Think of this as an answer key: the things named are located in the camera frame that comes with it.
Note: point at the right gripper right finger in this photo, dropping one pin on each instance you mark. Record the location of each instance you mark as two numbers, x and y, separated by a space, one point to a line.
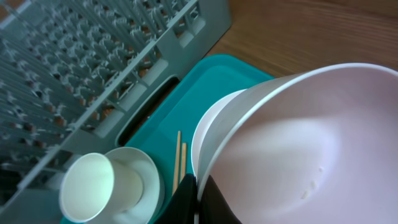
213 208

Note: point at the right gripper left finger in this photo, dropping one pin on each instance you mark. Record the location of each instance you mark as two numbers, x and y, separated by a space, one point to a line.
182 206

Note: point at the grey shallow bowl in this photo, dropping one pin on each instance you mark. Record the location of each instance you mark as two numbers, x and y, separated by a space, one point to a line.
153 193

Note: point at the white paper cup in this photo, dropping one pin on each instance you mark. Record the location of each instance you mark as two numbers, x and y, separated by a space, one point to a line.
96 185

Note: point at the pink bowl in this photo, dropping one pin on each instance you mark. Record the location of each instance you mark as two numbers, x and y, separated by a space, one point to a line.
316 147

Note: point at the upper wooden chopstick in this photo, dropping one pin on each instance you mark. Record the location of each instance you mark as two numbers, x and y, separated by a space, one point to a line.
177 163

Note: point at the wooden chopstick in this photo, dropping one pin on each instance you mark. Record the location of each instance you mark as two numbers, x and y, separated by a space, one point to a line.
177 163
183 161

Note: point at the lower wooden chopstick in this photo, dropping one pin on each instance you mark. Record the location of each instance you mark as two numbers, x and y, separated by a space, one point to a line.
183 161

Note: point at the teal serving tray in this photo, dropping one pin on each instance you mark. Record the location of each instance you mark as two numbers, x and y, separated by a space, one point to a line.
210 80

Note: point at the white round plate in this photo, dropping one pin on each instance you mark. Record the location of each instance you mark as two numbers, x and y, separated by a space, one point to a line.
203 126

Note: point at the grey dish rack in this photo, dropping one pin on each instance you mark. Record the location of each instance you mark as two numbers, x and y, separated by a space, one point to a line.
74 73

